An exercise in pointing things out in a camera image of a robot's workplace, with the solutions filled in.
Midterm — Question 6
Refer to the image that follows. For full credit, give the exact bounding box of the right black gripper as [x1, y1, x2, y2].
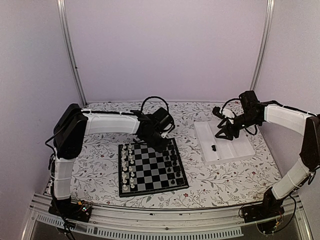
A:
[215, 112, 261, 141]

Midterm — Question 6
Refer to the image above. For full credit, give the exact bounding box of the black and grey chessboard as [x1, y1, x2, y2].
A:
[118, 138, 189, 198]

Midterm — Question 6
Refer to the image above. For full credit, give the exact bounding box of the white plastic piece tray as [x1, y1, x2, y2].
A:
[194, 119, 255, 166]

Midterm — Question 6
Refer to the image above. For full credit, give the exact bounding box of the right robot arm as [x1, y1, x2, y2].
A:
[212, 90, 320, 218]

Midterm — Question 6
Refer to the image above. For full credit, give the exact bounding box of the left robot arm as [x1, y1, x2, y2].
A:
[50, 103, 175, 217]

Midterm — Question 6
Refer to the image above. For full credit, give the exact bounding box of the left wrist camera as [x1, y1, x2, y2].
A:
[161, 132, 168, 138]

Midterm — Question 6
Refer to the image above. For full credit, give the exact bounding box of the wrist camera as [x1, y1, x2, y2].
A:
[212, 106, 236, 119]
[161, 132, 168, 138]

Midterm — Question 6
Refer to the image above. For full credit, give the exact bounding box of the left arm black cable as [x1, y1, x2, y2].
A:
[141, 96, 171, 118]

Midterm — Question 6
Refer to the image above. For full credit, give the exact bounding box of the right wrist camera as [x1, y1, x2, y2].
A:
[212, 106, 236, 119]

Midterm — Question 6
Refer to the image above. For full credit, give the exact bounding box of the right aluminium frame post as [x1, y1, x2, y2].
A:
[249, 0, 275, 91]

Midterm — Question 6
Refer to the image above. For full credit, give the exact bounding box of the aluminium frame post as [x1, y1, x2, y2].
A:
[249, 0, 275, 91]
[56, 0, 88, 106]

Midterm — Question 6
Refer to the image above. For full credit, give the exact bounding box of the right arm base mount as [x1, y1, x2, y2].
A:
[238, 200, 285, 235]

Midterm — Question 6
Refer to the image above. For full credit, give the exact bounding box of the aluminium front rail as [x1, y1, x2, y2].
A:
[21, 194, 314, 240]

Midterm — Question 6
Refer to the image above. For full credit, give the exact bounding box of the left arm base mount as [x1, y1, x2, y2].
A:
[48, 198, 92, 223]

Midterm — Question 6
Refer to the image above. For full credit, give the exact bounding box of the left aluminium frame post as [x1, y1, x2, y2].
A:
[56, 0, 88, 106]

